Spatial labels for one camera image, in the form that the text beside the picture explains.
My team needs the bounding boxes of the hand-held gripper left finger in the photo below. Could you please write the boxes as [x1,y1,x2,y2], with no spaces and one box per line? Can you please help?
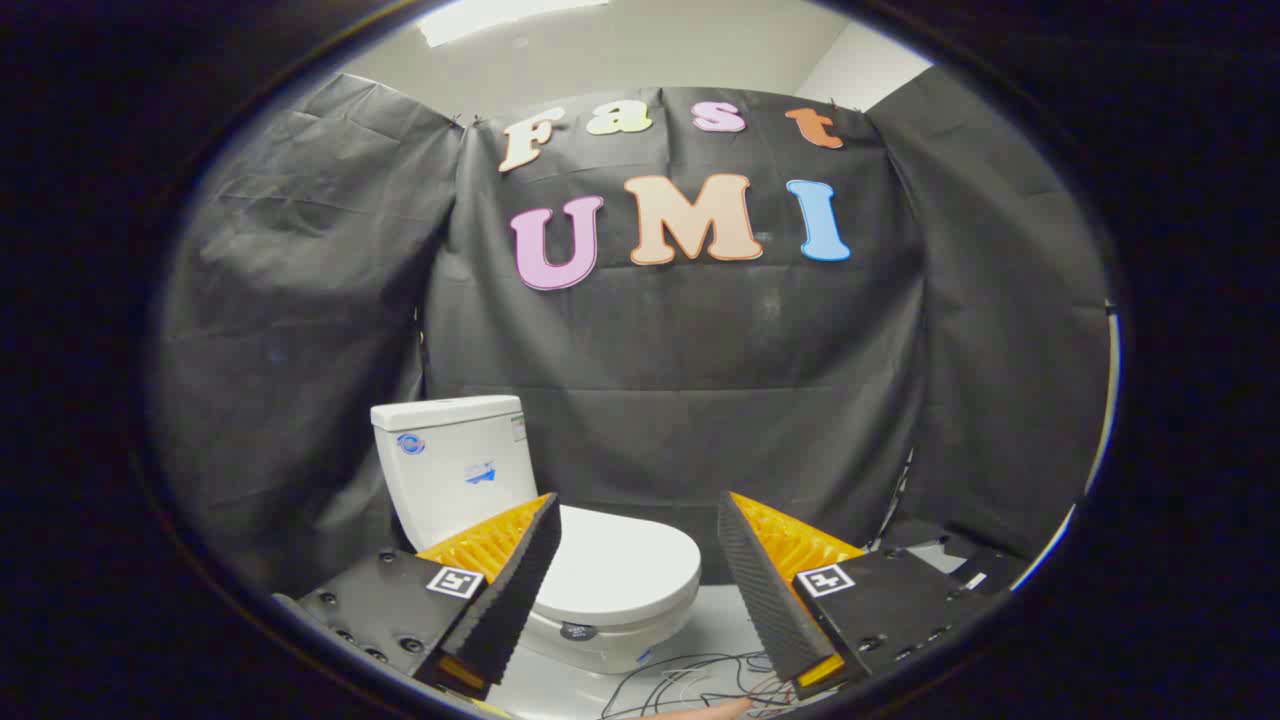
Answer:
[272,492,563,701]

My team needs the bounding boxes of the white ceramic toilet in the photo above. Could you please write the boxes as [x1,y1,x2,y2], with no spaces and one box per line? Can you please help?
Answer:
[370,395,703,676]

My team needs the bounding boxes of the tangle of floor cables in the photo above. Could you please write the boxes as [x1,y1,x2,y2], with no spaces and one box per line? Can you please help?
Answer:
[600,650,801,720]

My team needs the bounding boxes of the white toilet tank lid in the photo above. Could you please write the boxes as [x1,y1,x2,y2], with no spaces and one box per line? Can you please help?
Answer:
[370,395,526,433]

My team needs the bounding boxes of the black equipment box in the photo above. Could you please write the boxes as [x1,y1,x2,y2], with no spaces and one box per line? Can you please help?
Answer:
[940,540,1031,596]

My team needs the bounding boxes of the black backdrop cloth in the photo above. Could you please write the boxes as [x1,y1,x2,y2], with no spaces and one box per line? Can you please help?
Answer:
[150,68,1111,601]

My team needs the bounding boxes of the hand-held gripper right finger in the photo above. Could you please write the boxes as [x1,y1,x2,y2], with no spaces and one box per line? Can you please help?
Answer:
[716,490,1011,701]

